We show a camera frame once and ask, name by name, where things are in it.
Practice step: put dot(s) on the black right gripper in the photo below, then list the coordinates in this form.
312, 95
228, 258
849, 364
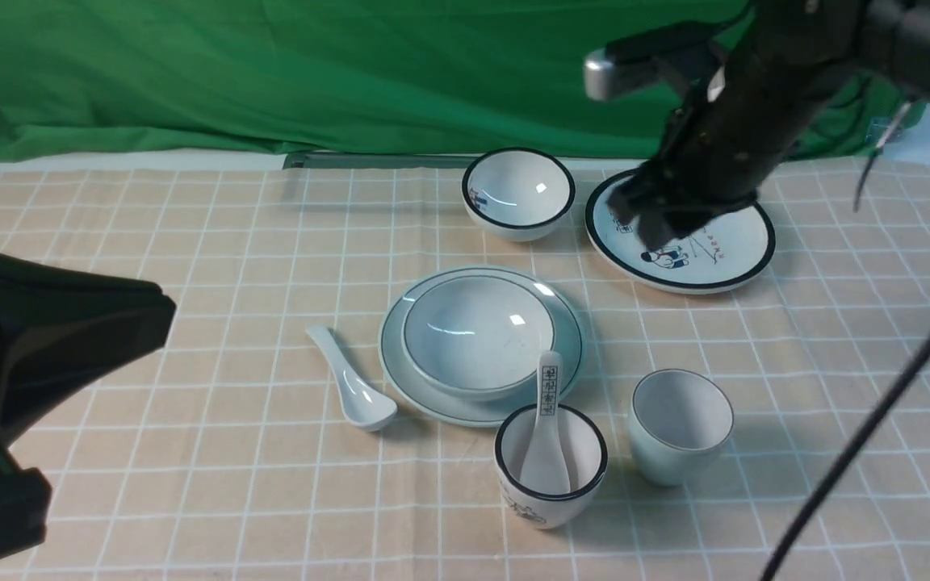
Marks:
720, 151

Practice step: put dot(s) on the pale green-rimmed cup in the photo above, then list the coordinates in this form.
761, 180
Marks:
677, 424

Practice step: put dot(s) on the green-rimmed pale shallow bowl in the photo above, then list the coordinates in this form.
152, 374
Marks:
476, 336

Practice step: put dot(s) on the plain white ceramic spoon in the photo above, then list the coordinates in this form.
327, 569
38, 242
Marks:
362, 406

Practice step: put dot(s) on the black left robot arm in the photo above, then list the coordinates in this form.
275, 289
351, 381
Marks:
60, 331

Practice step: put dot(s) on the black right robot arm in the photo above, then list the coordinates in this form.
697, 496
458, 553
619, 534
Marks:
890, 39

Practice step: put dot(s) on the black-rimmed illustrated plate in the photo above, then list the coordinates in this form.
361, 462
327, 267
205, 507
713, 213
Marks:
731, 251

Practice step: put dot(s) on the green-rimmed pale flat plate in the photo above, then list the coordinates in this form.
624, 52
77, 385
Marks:
569, 342

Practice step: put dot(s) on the black-rimmed white small bowl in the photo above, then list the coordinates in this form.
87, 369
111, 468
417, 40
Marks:
518, 194

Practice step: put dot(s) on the black-rimmed illustrated cup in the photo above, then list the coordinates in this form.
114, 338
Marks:
586, 460

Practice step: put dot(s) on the metal clamp on backdrop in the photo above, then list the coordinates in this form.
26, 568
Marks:
883, 131

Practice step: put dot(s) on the white spoon with characters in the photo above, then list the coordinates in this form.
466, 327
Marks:
544, 467

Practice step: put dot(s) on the beige checked tablecloth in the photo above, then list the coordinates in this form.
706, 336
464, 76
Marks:
225, 456

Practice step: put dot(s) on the green backdrop cloth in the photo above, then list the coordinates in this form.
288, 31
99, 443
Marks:
365, 77

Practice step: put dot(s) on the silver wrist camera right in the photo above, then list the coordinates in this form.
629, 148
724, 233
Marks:
683, 55

